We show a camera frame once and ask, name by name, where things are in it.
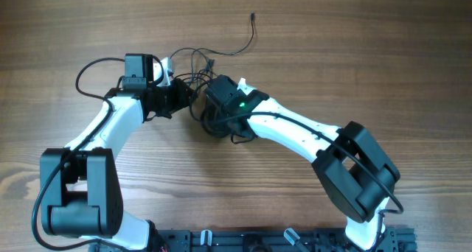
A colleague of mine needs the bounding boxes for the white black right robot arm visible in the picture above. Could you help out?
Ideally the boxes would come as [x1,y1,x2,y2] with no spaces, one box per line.
[200,75,400,251]

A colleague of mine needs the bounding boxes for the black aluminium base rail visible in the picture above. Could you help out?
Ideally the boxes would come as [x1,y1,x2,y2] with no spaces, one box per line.
[88,228,417,252]

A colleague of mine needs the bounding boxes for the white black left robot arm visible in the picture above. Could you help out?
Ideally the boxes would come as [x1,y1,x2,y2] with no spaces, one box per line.
[31,54,193,251]

